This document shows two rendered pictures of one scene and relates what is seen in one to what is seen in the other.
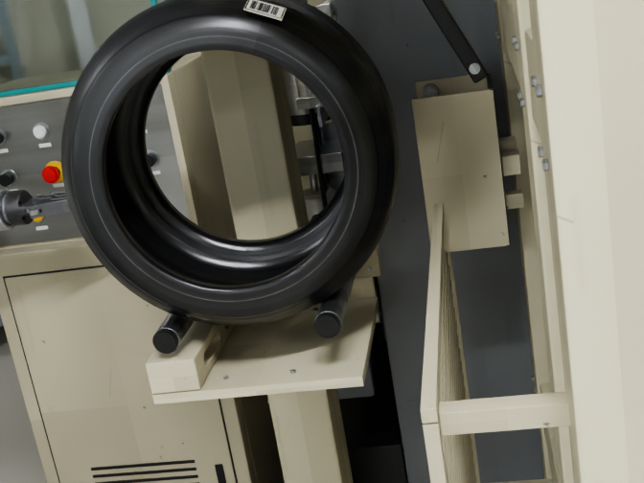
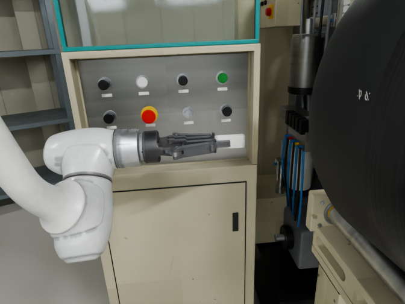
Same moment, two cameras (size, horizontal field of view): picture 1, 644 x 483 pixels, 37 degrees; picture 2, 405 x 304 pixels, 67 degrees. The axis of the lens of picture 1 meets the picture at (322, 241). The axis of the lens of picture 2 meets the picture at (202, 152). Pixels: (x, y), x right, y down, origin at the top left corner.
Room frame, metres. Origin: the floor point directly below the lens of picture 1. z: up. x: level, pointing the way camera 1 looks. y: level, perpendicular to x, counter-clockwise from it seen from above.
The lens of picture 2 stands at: (1.36, 0.68, 1.29)
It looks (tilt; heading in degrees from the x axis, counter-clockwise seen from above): 21 degrees down; 345
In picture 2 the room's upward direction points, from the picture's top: 2 degrees counter-clockwise
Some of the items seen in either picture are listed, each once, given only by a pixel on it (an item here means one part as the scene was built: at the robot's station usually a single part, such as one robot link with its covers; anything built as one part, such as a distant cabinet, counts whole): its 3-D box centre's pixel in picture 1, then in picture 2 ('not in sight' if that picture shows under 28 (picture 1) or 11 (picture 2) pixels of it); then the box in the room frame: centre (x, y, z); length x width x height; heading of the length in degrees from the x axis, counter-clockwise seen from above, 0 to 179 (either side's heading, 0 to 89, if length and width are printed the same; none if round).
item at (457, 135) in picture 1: (461, 161); not in sight; (1.84, -0.29, 1.05); 0.20 x 0.15 x 0.30; 170
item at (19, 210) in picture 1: (31, 206); (163, 146); (2.03, 0.60, 1.06); 0.09 x 0.08 x 0.07; 80
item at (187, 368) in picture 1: (197, 333); (376, 288); (1.71, 0.26, 0.83); 0.36 x 0.09 x 0.06; 170
